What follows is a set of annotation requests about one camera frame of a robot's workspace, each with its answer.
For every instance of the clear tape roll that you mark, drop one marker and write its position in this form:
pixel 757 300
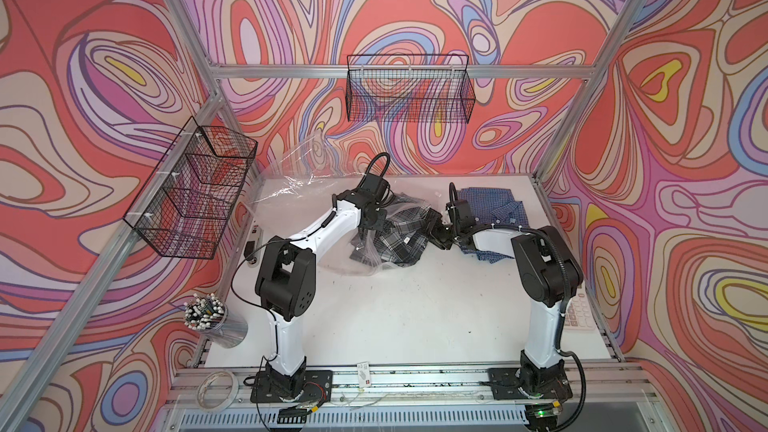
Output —
pixel 217 392

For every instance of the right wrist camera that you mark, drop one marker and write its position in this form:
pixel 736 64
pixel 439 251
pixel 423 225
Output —
pixel 459 211

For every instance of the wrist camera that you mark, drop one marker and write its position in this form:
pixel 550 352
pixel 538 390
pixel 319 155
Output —
pixel 372 184
pixel 459 211

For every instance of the black wire basket back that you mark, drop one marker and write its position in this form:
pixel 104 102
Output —
pixel 409 88

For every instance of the grey plaid shirt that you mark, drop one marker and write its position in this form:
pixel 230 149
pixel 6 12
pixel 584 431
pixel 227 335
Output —
pixel 402 238

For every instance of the pink white calculator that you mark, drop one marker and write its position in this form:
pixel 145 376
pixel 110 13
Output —
pixel 579 315

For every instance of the clear plastic vacuum bag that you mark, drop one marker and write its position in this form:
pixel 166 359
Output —
pixel 298 189

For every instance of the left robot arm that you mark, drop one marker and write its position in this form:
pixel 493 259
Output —
pixel 286 282

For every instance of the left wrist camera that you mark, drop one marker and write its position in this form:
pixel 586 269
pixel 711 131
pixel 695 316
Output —
pixel 372 184

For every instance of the black wire basket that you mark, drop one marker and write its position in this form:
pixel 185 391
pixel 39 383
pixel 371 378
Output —
pixel 409 88
pixel 199 180

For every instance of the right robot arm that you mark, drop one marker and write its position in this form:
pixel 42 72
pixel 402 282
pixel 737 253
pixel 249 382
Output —
pixel 548 272

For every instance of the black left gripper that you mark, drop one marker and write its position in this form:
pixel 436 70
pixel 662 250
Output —
pixel 382 214

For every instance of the aluminium front rail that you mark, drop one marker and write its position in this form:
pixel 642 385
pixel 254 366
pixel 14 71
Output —
pixel 607 396

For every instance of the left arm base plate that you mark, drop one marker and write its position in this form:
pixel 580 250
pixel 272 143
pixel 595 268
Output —
pixel 271 387

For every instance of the aluminium frame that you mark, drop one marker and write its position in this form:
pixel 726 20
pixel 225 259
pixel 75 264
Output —
pixel 93 93

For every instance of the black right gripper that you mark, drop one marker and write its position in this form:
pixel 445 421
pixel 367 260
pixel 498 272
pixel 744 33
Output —
pixel 434 224

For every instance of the black wire basket left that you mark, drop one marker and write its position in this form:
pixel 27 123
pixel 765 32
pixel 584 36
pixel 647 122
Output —
pixel 199 180

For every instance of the clear cup of pens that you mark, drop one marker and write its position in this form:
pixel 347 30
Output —
pixel 212 318

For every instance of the small white cardboard box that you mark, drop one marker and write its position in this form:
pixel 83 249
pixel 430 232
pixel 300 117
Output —
pixel 363 375

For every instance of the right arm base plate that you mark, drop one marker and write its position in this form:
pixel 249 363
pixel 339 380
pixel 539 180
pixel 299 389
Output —
pixel 530 383

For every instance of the blue checked shirt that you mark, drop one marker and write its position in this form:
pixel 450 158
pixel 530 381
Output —
pixel 495 205

